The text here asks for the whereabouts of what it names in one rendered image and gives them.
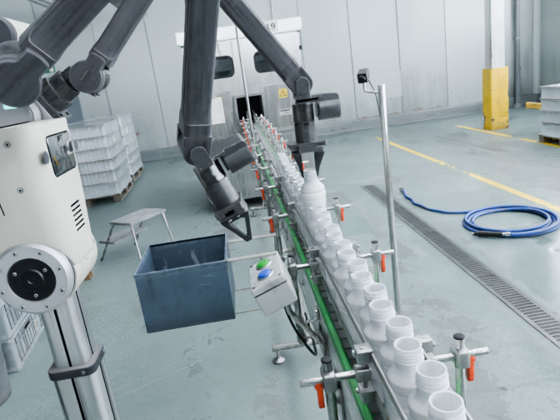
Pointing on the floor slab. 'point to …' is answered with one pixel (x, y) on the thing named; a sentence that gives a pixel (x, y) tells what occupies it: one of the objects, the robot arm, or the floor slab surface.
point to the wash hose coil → (502, 211)
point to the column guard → (495, 98)
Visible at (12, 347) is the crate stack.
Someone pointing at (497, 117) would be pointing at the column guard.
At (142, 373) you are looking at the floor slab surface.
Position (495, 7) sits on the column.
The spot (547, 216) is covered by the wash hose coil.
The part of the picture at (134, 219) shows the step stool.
